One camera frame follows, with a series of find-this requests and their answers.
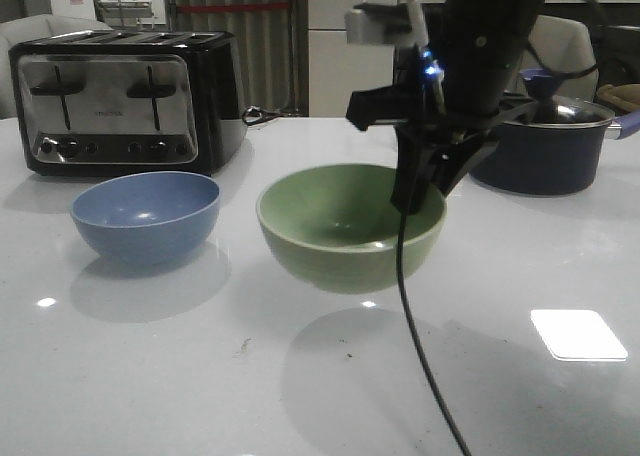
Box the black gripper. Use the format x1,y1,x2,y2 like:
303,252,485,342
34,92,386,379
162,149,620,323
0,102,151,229
346,43,534,214

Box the green bowl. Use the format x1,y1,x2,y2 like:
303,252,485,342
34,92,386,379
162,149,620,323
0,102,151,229
256,164,447,294

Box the blue bowl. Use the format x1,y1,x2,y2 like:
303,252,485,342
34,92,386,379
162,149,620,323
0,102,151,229
70,171,221,265

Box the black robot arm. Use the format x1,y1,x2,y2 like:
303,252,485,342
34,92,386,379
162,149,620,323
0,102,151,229
345,0,545,214

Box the dark blue saucepan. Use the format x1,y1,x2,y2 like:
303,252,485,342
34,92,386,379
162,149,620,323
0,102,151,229
471,111,639,196

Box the glass lid with blue knob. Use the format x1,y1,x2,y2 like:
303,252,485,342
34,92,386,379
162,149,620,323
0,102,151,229
509,68,614,127

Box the white cabinet column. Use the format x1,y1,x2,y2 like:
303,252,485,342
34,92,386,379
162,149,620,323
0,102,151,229
308,0,397,117

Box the beige upholstered chair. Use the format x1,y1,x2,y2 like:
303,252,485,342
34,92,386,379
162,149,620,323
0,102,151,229
529,15,599,101

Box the tan cushion sofa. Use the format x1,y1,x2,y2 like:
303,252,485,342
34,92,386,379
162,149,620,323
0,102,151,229
596,83,640,115

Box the black chrome toaster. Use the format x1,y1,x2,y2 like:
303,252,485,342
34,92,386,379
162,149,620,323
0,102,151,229
9,30,246,177

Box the black cable from gripper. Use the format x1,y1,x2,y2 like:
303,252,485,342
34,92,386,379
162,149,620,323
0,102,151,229
394,210,473,456

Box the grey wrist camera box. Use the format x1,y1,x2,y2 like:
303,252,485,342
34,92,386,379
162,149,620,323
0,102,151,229
345,2,429,47

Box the black toaster power cable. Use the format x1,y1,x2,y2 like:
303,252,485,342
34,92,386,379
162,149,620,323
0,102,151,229
241,105,301,127

